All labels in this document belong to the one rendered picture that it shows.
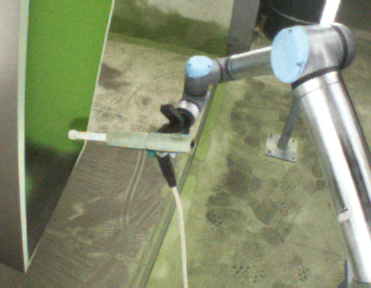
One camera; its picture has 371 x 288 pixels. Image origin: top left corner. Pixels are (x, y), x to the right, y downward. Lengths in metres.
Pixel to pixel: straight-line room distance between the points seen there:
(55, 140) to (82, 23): 0.54
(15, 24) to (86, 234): 1.36
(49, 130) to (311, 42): 1.10
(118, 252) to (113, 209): 0.24
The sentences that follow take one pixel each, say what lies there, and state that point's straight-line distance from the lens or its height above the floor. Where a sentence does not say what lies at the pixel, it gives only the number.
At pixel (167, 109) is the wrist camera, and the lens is 1.22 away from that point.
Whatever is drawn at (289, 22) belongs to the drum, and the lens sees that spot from 3.31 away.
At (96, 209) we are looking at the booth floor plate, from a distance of 1.85.
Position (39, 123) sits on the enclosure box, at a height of 0.53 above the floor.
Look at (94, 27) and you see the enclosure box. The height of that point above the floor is 1.00.
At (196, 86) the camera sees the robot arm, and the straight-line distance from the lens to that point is 1.33.
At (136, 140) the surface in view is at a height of 0.72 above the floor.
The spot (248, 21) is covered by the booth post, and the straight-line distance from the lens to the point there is 2.79.
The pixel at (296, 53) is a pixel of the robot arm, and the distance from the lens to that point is 0.80.
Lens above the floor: 1.55
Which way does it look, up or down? 42 degrees down
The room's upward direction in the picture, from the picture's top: straight up
